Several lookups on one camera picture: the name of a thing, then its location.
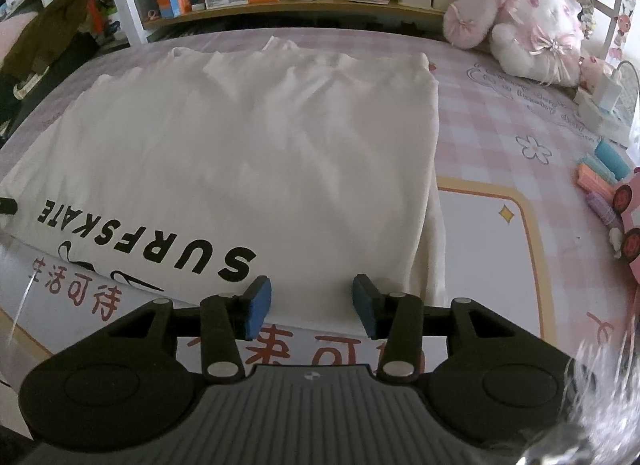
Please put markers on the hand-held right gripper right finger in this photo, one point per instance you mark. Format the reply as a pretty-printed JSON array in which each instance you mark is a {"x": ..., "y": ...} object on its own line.
[{"x": 362, "y": 312}]

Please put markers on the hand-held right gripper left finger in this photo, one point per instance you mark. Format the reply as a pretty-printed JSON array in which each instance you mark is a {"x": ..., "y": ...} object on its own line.
[{"x": 257, "y": 307}]

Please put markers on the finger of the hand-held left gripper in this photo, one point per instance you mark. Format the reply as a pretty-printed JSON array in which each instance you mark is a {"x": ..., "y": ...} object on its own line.
[{"x": 7, "y": 206}]

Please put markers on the cream printed T-shirt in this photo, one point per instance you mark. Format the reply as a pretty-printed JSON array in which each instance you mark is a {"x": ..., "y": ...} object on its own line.
[{"x": 225, "y": 145}]

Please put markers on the brown coat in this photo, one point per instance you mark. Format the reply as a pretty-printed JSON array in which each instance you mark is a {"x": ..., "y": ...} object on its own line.
[{"x": 45, "y": 30}]

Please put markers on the orange tassel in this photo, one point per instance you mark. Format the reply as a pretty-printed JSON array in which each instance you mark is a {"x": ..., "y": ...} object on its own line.
[{"x": 93, "y": 12}]

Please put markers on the small pink clip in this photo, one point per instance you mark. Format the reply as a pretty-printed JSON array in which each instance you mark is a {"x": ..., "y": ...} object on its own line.
[{"x": 152, "y": 14}]

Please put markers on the clear plastic bag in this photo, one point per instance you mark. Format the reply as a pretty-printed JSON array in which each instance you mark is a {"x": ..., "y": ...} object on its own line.
[{"x": 600, "y": 395}]

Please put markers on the purple marker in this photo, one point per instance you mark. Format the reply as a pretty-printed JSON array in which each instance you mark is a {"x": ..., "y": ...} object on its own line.
[{"x": 602, "y": 210}]

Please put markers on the orange marker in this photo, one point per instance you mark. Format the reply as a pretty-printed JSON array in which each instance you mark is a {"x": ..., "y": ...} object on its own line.
[{"x": 595, "y": 180}]

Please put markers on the teal marker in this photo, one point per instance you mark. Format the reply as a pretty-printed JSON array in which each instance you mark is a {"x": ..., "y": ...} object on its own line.
[{"x": 614, "y": 160}]

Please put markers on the wooden shelf board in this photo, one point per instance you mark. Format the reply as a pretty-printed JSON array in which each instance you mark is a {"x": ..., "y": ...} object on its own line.
[{"x": 300, "y": 10}]

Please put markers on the white power strip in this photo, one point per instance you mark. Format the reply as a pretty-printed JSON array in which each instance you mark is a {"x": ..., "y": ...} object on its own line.
[{"x": 600, "y": 122}]

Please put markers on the small pink plush toy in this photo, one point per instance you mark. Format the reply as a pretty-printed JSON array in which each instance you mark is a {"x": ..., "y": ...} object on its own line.
[{"x": 595, "y": 70}]

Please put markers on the pink white plush toy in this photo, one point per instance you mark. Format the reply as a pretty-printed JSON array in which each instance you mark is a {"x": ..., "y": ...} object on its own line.
[{"x": 530, "y": 20}]

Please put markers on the pink cartoon wall sticker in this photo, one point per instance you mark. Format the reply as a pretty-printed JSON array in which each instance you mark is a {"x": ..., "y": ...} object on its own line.
[{"x": 622, "y": 25}]

